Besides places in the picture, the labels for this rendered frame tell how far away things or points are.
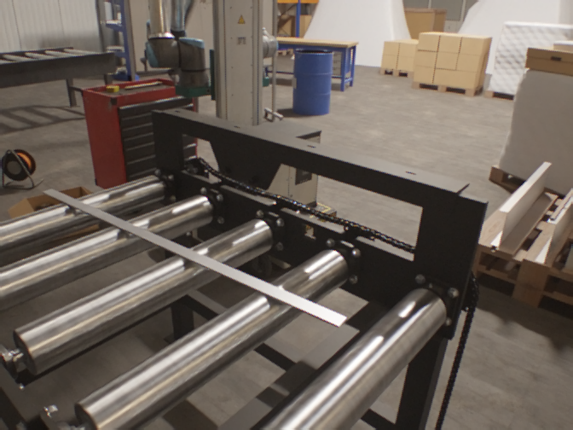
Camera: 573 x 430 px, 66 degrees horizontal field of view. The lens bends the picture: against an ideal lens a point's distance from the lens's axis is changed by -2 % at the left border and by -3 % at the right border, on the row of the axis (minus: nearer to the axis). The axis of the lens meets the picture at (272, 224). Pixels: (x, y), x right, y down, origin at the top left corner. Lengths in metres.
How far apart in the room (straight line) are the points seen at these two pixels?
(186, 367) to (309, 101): 6.14
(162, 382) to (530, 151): 4.15
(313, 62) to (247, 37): 3.93
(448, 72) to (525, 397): 7.78
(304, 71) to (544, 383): 5.36
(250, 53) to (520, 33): 6.97
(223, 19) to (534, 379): 2.47
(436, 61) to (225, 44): 7.16
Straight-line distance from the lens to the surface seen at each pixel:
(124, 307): 1.19
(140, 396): 0.94
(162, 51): 2.81
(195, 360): 0.99
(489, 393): 2.37
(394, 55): 11.38
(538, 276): 2.94
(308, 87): 6.87
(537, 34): 9.31
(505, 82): 9.45
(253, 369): 2.25
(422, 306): 1.17
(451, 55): 9.54
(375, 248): 1.34
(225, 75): 2.85
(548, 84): 4.55
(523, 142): 4.73
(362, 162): 1.30
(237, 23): 2.88
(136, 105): 3.50
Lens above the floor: 1.58
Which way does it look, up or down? 27 degrees down
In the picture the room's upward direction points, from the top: 1 degrees clockwise
